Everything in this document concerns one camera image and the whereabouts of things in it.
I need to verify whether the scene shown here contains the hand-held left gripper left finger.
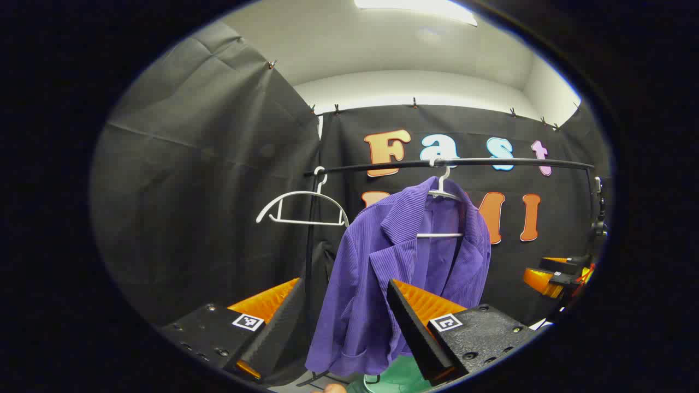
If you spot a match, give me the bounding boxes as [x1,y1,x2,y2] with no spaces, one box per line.
[158,277,306,383]

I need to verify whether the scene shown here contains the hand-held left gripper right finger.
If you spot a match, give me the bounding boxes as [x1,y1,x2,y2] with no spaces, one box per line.
[386,278,538,387]

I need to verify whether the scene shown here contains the green laundry hamper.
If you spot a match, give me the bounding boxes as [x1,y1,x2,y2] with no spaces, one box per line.
[347,355,437,393]

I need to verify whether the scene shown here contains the purple ribbed jacket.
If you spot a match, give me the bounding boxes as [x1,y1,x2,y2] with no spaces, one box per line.
[305,176,492,377]

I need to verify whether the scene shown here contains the white plastic hanger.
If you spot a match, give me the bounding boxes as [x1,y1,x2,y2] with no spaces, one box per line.
[416,158,465,239]
[256,166,350,227]

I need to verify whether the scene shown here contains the black clothes rack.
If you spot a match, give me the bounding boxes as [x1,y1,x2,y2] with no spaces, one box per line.
[298,157,599,388]

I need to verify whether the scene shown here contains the black backdrop cloth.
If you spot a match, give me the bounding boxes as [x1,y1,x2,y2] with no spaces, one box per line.
[90,22,612,383]

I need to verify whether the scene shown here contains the row of small cloth clips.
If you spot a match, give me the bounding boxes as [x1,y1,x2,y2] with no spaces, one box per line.
[266,59,582,132]

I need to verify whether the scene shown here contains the ceiling light panel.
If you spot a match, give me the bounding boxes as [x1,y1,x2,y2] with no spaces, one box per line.
[354,0,478,27]

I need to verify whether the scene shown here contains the black clamp mount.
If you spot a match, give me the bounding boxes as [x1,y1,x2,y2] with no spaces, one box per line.
[590,176,609,257]

